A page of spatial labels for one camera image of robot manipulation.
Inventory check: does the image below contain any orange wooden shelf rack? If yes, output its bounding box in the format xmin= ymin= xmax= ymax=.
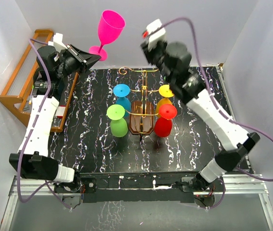
xmin=0 ymin=29 xmax=81 ymax=133

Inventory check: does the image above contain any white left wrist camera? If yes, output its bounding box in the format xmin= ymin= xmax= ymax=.
xmin=48 ymin=33 xmax=67 ymax=53

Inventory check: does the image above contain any red plastic wine glass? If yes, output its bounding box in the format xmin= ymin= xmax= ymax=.
xmin=154 ymin=104 xmax=177 ymax=138

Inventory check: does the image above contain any magenta plastic wine glass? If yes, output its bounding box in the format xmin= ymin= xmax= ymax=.
xmin=89 ymin=10 xmax=126 ymax=61

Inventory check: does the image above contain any green plastic wine glass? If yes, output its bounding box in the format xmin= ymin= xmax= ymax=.
xmin=106 ymin=104 xmax=128 ymax=138

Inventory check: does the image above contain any orange plastic wine glass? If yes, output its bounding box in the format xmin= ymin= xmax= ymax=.
xmin=156 ymin=85 xmax=177 ymax=120

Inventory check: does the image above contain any green capped marker pen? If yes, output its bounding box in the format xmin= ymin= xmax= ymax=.
xmin=28 ymin=85 xmax=34 ymax=105

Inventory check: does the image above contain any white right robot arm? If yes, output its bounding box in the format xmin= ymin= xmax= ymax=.
xmin=141 ymin=41 xmax=260 ymax=191

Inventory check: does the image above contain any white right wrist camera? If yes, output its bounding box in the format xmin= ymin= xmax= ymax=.
xmin=142 ymin=19 xmax=166 ymax=51

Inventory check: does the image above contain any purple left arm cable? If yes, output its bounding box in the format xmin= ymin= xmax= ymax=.
xmin=16 ymin=38 xmax=79 ymax=211

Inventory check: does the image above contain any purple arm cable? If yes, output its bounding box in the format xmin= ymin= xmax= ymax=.
xmin=160 ymin=17 xmax=273 ymax=212
xmin=16 ymin=38 xmax=79 ymax=211

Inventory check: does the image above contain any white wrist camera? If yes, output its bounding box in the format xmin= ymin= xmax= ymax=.
xmin=48 ymin=33 xmax=67 ymax=53
xmin=142 ymin=19 xmax=166 ymax=51

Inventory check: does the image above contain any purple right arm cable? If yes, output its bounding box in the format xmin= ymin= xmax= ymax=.
xmin=160 ymin=17 xmax=273 ymax=212

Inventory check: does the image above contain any blue plastic wine glass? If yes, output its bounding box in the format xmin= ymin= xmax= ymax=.
xmin=113 ymin=84 xmax=131 ymax=119

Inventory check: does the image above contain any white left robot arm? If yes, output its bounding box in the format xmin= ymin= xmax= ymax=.
xmin=9 ymin=45 xmax=101 ymax=192

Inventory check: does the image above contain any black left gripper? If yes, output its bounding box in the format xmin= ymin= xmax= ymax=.
xmin=55 ymin=45 xmax=102 ymax=79

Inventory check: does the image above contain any gold wire wine glass rack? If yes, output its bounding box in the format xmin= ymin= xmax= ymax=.
xmin=119 ymin=66 xmax=158 ymax=142

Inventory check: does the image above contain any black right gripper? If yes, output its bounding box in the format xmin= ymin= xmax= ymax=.
xmin=141 ymin=40 xmax=174 ymax=85

